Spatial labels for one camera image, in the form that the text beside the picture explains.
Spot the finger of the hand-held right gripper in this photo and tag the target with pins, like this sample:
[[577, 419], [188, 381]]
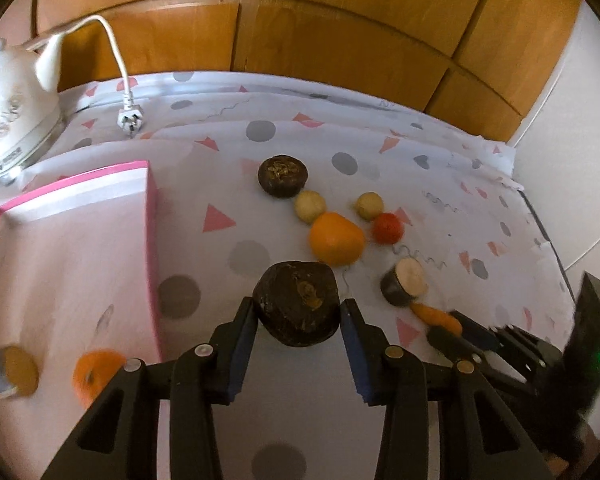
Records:
[[475, 329], [450, 342]]

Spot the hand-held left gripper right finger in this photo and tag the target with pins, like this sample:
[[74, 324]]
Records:
[[356, 360]]

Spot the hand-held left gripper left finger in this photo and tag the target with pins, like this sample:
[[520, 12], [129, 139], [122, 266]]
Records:
[[240, 355]]

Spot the small carrot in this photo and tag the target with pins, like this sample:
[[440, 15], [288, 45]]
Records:
[[437, 319]]

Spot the large dark brown round fruit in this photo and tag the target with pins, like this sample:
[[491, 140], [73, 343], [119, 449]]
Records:
[[295, 305]]

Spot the large orange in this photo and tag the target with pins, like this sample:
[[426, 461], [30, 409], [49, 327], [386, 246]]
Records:
[[336, 240]]

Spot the beige round fruit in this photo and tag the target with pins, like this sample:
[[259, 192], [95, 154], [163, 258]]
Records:
[[369, 206], [310, 206]]

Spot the small dark brown round fruit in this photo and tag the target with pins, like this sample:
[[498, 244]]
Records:
[[282, 177]]

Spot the pink box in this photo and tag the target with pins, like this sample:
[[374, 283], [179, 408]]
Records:
[[80, 240]]

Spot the dark-skinned cut fruit half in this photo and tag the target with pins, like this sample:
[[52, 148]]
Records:
[[405, 282]]

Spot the small red fruit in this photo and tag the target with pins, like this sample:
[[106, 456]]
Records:
[[387, 228]]

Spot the small tangerine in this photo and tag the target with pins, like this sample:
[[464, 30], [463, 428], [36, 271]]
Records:
[[100, 375]]

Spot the white patterned cloth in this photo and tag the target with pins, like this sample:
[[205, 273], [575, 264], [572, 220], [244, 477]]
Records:
[[220, 170]]

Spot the grey-skinned cut fruit half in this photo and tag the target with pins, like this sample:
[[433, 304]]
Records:
[[15, 372]]

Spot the wooden panelled cabinet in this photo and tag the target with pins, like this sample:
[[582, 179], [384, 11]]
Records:
[[330, 35]]

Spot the white electric kettle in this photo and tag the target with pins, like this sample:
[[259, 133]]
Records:
[[15, 105]]

